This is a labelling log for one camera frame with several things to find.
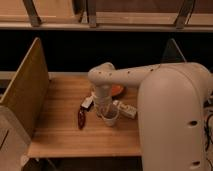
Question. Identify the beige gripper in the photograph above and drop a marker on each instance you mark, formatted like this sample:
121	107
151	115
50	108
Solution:
102	100

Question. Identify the white ceramic cup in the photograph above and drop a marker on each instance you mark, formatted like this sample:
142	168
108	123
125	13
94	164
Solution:
110	115

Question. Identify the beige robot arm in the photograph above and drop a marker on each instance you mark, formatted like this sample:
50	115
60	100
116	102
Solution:
170	106

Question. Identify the orange plate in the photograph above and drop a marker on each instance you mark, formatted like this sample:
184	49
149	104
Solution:
117	90

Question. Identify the small white black object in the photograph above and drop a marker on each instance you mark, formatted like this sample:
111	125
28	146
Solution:
87	102

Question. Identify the red chili pepper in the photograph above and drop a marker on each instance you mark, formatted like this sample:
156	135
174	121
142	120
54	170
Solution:
81	118

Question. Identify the white box with dots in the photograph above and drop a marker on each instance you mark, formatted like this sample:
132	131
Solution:
126	110

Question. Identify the wooden side panel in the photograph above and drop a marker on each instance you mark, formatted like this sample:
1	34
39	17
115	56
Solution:
23	99

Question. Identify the wooden shelf with brackets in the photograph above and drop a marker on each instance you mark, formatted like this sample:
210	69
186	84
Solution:
108	15

